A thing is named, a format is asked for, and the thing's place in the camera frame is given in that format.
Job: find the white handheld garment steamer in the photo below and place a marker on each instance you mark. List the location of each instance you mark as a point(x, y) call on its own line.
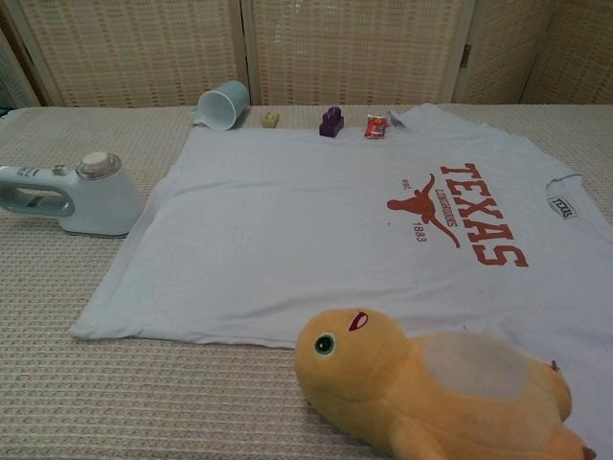
point(96, 206)

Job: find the white Texas Longhorns t-shirt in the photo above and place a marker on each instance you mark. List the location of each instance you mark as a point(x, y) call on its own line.
point(287, 215)

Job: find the purple toy brick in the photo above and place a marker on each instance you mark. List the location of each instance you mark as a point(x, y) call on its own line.
point(331, 124)

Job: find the small beige block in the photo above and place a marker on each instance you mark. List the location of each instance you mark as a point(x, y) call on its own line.
point(270, 120)

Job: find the red snack packet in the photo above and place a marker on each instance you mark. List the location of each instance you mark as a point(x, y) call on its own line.
point(375, 128)

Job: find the light blue plastic mug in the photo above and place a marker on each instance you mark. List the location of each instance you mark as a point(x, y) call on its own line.
point(218, 108)

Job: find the woven folding screen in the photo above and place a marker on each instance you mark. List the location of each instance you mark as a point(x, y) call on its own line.
point(345, 48)

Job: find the yellow plush duck toy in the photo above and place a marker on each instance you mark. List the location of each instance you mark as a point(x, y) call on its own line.
point(407, 407)

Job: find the beige woven tablecloth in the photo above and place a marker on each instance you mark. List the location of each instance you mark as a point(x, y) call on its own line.
point(120, 383)

